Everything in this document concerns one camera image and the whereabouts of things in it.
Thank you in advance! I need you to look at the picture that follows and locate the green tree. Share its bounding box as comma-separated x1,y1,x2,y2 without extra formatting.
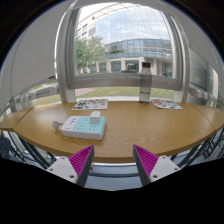
75,34,108,75

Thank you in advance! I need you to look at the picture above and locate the sticker sheet with green prints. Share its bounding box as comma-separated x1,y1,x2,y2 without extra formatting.
71,98,109,111

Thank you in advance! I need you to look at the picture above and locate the sticker sheet with red prints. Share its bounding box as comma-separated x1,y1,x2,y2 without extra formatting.
150,98,184,110

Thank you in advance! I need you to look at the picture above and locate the glass office building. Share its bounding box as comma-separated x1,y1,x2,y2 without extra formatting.
77,3,174,78

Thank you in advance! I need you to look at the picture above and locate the dark window handle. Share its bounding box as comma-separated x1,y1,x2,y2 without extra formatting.
120,63,138,74

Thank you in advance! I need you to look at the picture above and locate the grey window frame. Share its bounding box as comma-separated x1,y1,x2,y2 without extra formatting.
55,0,191,104

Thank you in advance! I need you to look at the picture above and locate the white power strip cable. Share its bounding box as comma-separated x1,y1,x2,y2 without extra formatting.
51,120,64,130

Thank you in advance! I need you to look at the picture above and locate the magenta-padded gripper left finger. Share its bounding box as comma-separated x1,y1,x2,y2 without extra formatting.
45,144,96,188

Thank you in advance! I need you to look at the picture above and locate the white and mint power strip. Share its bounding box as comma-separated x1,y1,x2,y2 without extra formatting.
60,115,107,141

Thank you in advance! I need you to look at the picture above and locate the clear bottle with black cap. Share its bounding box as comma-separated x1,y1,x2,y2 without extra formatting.
138,61,153,105

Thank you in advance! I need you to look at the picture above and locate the white wall socket trunking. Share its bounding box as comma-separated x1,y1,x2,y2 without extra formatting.
188,83,221,103
13,83,61,105

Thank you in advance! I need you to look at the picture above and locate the black metal table frame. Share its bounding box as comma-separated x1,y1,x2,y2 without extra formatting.
0,128,224,169

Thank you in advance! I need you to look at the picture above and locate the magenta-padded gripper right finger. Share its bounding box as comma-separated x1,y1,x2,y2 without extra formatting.
132,144,182,187

